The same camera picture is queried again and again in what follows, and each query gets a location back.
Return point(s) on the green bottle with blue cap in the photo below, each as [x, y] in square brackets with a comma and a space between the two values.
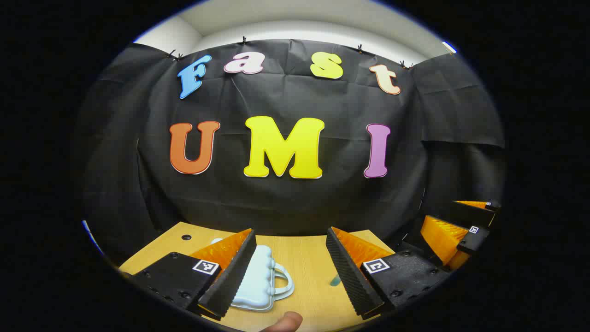
[335, 280]

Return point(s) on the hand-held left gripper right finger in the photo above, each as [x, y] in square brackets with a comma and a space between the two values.
[348, 276]

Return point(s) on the black backdrop cloth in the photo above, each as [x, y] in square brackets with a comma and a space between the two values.
[286, 207]

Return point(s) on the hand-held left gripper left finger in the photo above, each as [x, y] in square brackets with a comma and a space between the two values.
[235, 272]

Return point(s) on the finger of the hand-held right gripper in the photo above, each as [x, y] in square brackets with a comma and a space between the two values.
[472, 214]
[442, 237]

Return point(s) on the pale blue hard-shell suitcase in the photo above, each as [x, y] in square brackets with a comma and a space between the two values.
[260, 276]

